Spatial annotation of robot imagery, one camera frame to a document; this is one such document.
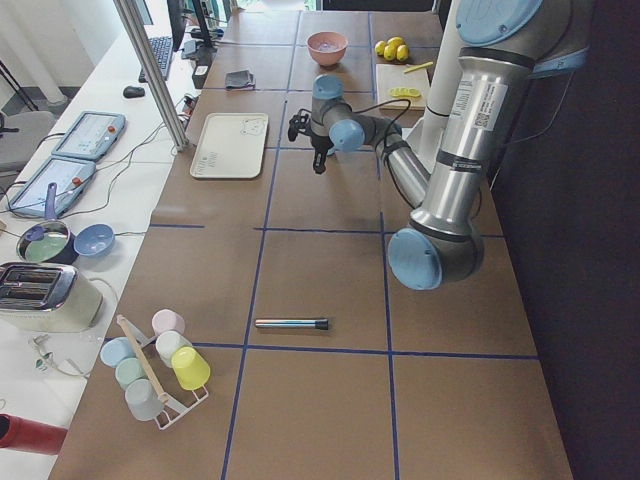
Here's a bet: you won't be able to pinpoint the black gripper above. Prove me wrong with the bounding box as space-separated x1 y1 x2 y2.
311 134 334 174

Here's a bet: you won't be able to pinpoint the steel muddler black tip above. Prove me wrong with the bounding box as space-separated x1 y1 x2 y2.
254 318 330 331

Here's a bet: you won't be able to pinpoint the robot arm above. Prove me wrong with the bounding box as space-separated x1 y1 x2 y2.
305 1 594 290

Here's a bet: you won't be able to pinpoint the pile of ice cubes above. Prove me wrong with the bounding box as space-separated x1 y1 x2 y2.
313 39 341 53

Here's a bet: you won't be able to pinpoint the pink cup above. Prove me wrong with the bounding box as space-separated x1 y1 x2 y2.
151 309 186 336

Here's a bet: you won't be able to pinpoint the white cup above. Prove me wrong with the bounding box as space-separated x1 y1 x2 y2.
155 330 192 368

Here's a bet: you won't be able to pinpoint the yellow cup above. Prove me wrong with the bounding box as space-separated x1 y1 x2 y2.
171 346 211 391

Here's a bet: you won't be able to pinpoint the white cup rack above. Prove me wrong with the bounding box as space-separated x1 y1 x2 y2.
116 314 210 431

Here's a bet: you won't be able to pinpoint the blue cup on rack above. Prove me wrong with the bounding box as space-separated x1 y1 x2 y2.
99 337 136 368

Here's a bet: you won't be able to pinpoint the green cup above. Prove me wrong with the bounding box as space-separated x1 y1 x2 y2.
115 357 146 390

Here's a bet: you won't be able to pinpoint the grey cup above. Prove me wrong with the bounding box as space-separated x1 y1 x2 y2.
125 378 164 421

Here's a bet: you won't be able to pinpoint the cream bear tray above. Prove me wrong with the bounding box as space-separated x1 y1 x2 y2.
190 113 269 180

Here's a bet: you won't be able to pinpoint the lemon slices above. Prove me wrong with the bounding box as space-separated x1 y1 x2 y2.
388 87 422 99

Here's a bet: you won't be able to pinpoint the bamboo cutting board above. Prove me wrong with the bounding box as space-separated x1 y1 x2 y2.
376 64 431 111

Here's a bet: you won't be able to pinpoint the pink bowl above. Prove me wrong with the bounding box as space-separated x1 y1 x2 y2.
307 31 348 67

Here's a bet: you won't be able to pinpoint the grey folded cloth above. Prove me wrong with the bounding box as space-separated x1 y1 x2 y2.
225 70 255 90

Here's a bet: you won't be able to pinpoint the yellow lemon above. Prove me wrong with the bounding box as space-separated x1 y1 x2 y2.
374 41 387 56
383 45 397 62
387 36 405 48
396 44 410 62

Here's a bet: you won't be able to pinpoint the yellow-green plastic knife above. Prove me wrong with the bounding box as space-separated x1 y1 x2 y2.
403 61 434 74

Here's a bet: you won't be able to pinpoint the monitor stand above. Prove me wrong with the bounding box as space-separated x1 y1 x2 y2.
181 1 221 65

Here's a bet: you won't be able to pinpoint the black keyboard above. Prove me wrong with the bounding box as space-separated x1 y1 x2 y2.
149 36 173 80

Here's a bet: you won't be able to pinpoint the black computer mouse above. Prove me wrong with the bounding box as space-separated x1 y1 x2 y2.
122 86 146 99

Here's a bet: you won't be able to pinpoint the teach pendant far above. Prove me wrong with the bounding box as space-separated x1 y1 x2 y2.
52 111 126 162

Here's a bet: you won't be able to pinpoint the teach pendant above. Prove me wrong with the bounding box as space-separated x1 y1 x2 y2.
52 111 126 162
9 156 96 218

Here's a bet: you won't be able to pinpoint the blue bowl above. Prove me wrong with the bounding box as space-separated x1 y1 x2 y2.
74 224 115 258

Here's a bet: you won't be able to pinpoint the teach pendant near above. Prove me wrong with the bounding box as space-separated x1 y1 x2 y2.
9 156 96 218

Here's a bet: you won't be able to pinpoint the dark blue saucepan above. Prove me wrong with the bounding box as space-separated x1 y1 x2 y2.
16 182 79 265

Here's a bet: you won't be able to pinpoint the cream toaster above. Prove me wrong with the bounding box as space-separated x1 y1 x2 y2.
1 262 103 333

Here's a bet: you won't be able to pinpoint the red cylinder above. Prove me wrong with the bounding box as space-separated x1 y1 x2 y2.
1 414 68 455

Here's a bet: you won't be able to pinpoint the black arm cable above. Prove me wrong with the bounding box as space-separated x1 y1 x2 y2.
344 98 431 201

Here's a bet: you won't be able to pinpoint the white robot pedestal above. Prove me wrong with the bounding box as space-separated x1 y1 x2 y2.
403 0 464 173

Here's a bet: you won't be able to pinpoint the aluminium frame post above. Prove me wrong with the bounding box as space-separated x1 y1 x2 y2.
114 0 189 152

